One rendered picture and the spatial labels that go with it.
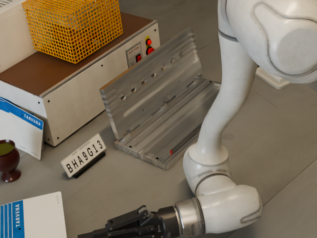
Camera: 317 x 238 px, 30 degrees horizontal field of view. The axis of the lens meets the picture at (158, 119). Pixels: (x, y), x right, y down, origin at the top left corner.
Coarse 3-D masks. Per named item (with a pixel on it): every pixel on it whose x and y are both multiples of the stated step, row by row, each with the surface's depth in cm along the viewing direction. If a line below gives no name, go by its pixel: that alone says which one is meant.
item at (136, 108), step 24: (168, 48) 192; (192, 48) 201; (144, 72) 185; (168, 72) 194; (192, 72) 201; (120, 96) 179; (144, 96) 187; (168, 96) 194; (120, 120) 179; (144, 120) 187
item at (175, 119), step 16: (208, 80) 205; (192, 96) 198; (208, 96) 197; (160, 112) 193; (176, 112) 192; (192, 112) 191; (144, 128) 186; (160, 128) 186; (176, 128) 185; (192, 128) 184; (128, 144) 180; (144, 144) 180; (160, 144) 179; (176, 144) 178; (144, 160) 177; (160, 160) 173; (176, 160) 174
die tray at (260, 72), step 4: (260, 68) 210; (256, 72) 208; (260, 72) 208; (264, 72) 208; (260, 76) 206; (264, 76) 206; (268, 76) 205; (272, 76) 205; (264, 80) 205; (268, 80) 203; (272, 80) 203; (276, 80) 203; (272, 84) 201; (276, 84) 201; (280, 84) 201; (284, 84) 200; (288, 84) 201; (276, 88) 200; (280, 88) 200
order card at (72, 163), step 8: (96, 136) 179; (88, 144) 177; (96, 144) 179; (104, 144) 181; (80, 152) 175; (88, 152) 177; (96, 152) 179; (64, 160) 171; (72, 160) 173; (80, 160) 175; (88, 160) 177; (64, 168) 171; (72, 168) 173; (80, 168) 175
